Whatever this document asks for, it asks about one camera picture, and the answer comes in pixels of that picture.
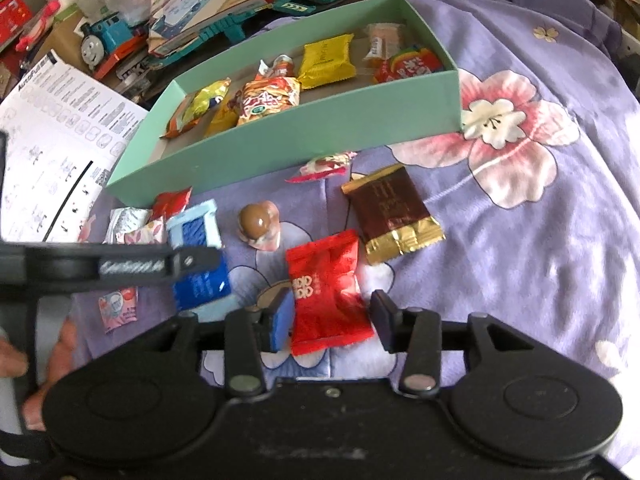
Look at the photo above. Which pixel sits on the plain yellow snack packet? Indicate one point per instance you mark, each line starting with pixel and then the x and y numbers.
pixel 325 60

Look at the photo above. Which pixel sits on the orange noodle snack packet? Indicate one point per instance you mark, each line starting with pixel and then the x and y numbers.
pixel 265 102

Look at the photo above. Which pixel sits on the black white toy piece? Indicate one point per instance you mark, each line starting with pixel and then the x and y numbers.
pixel 132 72

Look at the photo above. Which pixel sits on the red rainbow candy packet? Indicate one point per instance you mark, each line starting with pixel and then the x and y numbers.
pixel 407 67

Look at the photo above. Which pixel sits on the pink plastic toy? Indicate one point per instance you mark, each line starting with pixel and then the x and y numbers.
pixel 37 25

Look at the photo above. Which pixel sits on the blue wafer packet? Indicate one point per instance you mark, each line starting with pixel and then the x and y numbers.
pixel 200 292

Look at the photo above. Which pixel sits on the chocolate ball candy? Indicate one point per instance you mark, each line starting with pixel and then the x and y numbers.
pixel 255 220

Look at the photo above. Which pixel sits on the teal cardboard box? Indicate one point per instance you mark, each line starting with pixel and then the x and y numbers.
pixel 300 130

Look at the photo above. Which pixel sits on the purple floral blanket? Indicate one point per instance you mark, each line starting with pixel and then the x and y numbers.
pixel 525 260

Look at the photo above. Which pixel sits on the brown gold snack packet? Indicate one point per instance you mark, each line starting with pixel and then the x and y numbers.
pixel 390 210

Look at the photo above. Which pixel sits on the person's left hand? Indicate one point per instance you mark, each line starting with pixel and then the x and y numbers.
pixel 12 360

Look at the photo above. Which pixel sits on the orange silver snack packet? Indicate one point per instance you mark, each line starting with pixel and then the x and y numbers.
pixel 197 107

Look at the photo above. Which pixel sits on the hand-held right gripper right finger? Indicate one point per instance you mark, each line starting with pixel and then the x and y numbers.
pixel 385 320

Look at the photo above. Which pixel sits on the blue toy train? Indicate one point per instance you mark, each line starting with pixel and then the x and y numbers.
pixel 107 40

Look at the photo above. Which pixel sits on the teal toy track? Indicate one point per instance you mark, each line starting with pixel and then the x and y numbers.
pixel 225 32

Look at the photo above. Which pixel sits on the white instruction sheet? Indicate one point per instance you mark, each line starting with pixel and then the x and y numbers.
pixel 50 135

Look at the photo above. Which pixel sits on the plain red snack packet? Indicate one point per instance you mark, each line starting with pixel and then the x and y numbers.
pixel 325 285

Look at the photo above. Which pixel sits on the red box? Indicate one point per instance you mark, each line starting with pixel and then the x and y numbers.
pixel 10 20

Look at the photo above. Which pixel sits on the clear sausage snack packet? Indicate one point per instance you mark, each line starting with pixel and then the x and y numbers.
pixel 382 42

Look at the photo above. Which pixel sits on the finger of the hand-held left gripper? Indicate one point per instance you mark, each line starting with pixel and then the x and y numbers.
pixel 200 260

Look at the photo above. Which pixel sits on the brown cardboard box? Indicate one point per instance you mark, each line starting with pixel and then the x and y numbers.
pixel 65 40

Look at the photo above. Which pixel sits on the small red snack packet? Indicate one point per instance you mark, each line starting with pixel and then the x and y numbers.
pixel 170 202

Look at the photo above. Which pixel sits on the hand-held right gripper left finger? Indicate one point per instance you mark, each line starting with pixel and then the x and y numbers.
pixel 282 320

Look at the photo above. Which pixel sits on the small pink sachet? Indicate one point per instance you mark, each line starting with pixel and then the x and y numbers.
pixel 117 310

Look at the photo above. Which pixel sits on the silver clear snack wrapper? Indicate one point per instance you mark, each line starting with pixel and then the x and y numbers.
pixel 125 222

